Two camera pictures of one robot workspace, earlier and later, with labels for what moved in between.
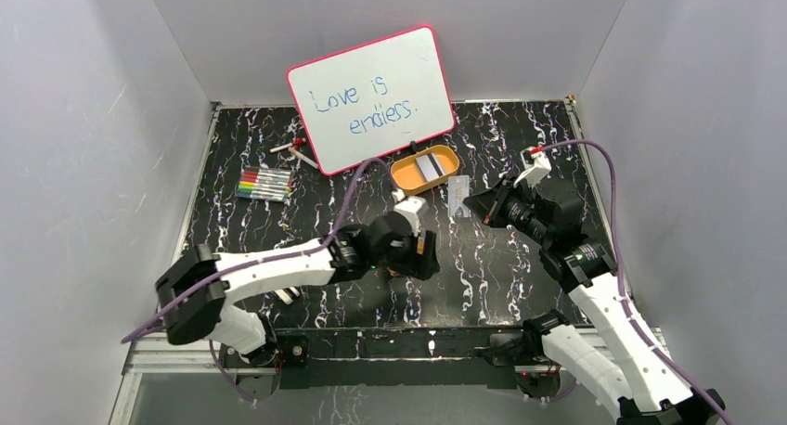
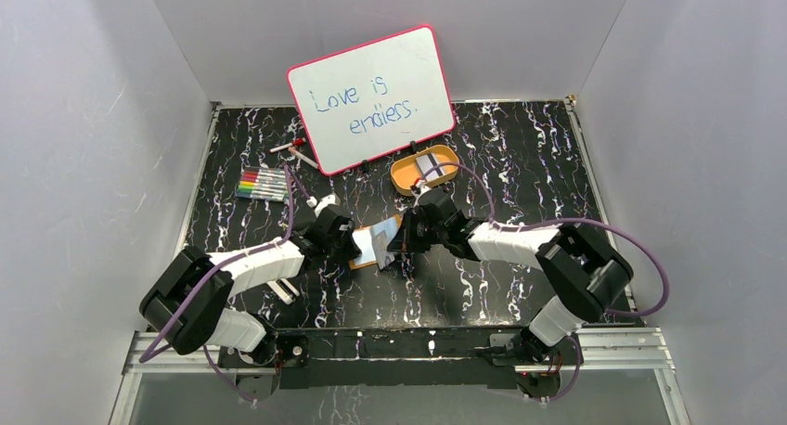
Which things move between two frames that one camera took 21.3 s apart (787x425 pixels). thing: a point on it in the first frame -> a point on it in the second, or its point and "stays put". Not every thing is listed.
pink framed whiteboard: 372,99 stays put
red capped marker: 297,142 stays put
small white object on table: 288,294 stays put
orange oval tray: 407,177 stays put
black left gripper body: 424,254 -> 349,242
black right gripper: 488,206 -> 404,239
